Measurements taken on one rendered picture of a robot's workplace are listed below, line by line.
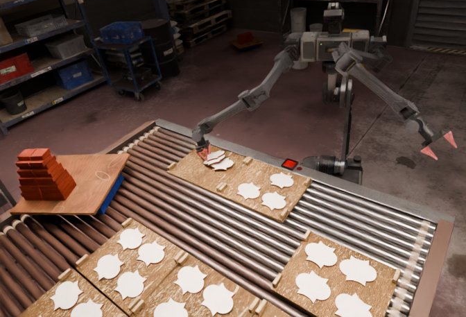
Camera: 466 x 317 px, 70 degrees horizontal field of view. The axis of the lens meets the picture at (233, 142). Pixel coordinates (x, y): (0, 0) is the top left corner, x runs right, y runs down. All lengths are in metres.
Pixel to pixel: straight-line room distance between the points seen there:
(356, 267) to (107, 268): 1.10
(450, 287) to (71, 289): 2.31
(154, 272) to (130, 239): 0.25
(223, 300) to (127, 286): 0.44
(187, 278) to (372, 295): 0.76
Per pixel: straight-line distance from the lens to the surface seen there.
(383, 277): 1.58
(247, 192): 1.85
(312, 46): 2.18
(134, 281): 1.64
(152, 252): 1.71
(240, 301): 1.49
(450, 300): 2.76
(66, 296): 1.75
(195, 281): 1.55
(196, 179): 2.01
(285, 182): 1.89
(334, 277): 1.54
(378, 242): 1.71
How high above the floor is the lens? 2.22
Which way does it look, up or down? 35 degrees down
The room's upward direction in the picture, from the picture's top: 9 degrees counter-clockwise
